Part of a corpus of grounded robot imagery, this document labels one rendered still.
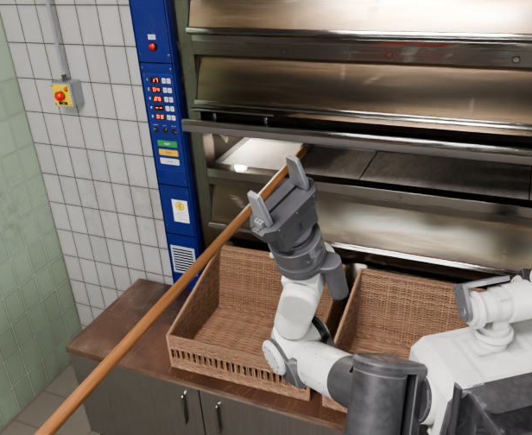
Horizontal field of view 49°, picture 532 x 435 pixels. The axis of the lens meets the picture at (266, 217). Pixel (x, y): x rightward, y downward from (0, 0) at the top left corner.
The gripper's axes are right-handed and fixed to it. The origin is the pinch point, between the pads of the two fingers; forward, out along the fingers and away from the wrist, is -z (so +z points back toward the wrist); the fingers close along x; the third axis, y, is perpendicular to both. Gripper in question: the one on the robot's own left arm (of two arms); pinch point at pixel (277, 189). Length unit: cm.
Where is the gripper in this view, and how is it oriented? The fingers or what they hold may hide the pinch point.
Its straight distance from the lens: 85.4
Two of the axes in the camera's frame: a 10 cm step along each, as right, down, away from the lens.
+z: 2.4, 6.3, 7.4
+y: 7.0, 4.1, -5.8
